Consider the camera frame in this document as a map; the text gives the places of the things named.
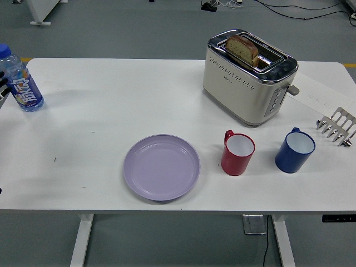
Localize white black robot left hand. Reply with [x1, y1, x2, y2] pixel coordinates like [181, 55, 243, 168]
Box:
[0, 71, 12, 98]

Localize purple round plate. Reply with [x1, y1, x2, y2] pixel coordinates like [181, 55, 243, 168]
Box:
[123, 134, 201, 202]

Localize blue drink bottle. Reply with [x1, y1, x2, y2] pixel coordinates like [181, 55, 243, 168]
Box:
[0, 43, 45, 113]

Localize white table leg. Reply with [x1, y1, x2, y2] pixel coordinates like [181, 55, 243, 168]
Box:
[69, 214, 95, 267]
[271, 214, 296, 267]

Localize cream silver toaster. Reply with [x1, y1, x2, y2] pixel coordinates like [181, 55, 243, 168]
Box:
[202, 28, 300, 128]

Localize brown bread slice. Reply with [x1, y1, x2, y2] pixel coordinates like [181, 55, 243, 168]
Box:
[224, 34, 259, 67]

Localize red enamel mug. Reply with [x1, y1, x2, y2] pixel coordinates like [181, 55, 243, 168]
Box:
[220, 130, 256, 176]

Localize silver box under table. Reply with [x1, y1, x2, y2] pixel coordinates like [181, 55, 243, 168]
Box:
[241, 214, 269, 236]

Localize blue enamel mug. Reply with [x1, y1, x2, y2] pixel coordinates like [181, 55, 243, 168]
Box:
[274, 127, 317, 174]

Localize white paper sheet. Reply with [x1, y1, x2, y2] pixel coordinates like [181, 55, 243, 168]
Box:
[291, 71, 356, 116]

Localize silver metal toast rack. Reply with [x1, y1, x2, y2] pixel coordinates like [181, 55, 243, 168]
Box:
[315, 106, 356, 148]

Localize black table control panel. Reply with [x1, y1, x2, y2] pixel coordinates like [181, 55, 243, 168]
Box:
[322, 214, 356, 223]

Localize white background table frame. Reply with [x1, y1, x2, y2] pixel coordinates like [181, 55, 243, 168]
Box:
[11, 0, 69, 27]

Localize white floor cables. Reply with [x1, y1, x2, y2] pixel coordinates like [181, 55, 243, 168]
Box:
[216, 0, 243, 8]

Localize black power cable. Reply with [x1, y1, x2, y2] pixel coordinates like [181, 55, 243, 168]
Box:
[263, 215, 271, 267]

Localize black floor cable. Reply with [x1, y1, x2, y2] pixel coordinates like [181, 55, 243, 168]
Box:
[255, 0, 356, 21]

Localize white equipment at wall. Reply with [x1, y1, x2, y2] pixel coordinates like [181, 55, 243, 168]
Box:
[340, 0, 356, 27]

